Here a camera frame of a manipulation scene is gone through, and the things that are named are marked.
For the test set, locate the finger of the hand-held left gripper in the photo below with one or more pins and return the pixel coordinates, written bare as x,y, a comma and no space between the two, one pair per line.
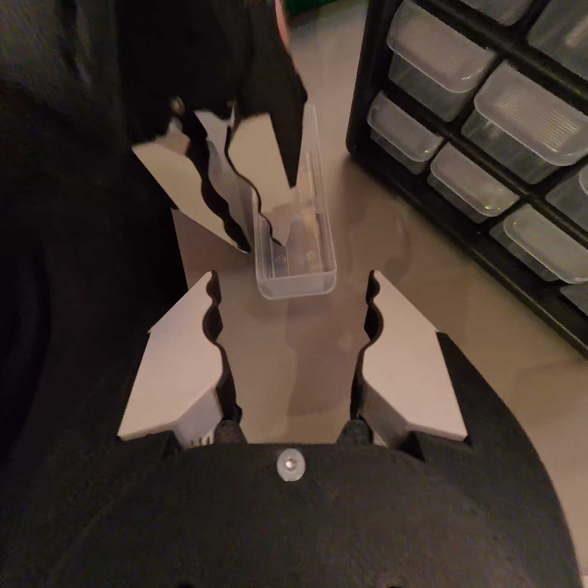
179,179
262,156

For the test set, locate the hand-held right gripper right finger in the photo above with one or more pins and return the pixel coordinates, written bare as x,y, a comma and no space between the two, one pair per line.
409,381

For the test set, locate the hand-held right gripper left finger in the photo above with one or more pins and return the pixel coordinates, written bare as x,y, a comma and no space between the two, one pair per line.
174,381

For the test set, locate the black drawer cabinet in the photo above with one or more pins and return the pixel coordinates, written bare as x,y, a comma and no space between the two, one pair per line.
358,115

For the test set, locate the small clear plastic drawer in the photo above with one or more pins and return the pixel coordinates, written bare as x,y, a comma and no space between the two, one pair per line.
298,278

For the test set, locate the person's left hand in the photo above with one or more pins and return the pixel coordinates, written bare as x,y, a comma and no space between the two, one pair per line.
282,18

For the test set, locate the person's black clothing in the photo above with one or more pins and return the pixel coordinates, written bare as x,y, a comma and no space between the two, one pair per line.
69,229

